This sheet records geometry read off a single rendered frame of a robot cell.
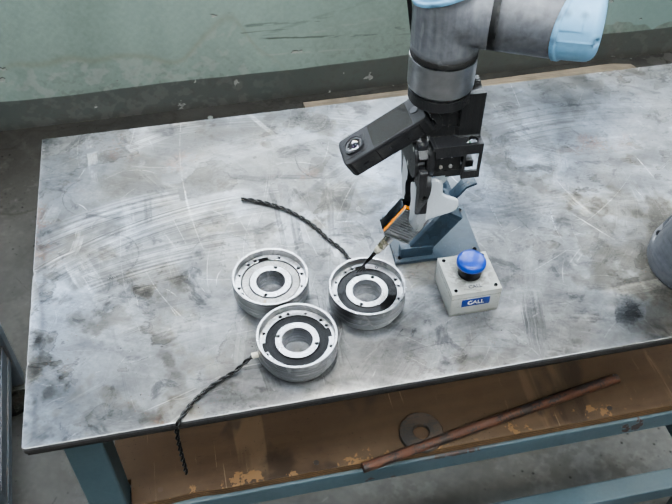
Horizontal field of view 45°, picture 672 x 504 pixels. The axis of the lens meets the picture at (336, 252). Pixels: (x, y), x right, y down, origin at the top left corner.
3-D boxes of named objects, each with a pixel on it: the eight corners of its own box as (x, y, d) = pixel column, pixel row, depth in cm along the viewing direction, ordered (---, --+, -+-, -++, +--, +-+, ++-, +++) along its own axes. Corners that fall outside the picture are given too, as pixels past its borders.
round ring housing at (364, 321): (412, 327, 110) (415, 308, 107) (336, 339, 108) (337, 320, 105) (393, 271, 117) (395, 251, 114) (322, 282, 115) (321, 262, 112)
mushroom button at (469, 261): (458, 295, 110) (462, 270, 107) (449, 273, 113) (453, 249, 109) (486, 290, 111) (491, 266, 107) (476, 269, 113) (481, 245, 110)
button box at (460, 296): (449, 317, 111) (453, 294, 107) (434, 279, 116) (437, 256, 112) (505, 308, 112) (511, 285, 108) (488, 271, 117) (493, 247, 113)
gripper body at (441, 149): (478, 183, 98) (492, 101, 89) (409, 190, 97) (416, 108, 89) (461, 143, 103) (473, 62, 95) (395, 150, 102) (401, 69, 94)
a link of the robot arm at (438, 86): (417, 75, 85) (401, 34, 91) (414, 110, 89) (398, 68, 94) (486, 68, 86) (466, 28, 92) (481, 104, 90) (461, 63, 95)
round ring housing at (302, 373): (324, 314, 111) (324, 295, 108) (348, 375, 104) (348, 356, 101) (249, 332, 109) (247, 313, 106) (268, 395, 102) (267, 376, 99)
